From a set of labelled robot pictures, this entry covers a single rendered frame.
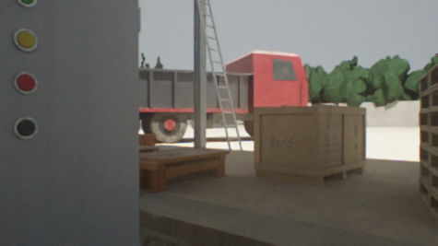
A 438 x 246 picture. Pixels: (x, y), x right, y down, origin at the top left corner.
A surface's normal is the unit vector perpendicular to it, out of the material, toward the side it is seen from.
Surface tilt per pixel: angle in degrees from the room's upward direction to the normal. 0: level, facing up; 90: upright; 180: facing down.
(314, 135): 90
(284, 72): 86
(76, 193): 90
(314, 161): 90
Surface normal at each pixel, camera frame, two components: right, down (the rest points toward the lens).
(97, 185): 0.80, 0.00
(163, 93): 0.34, 0.00
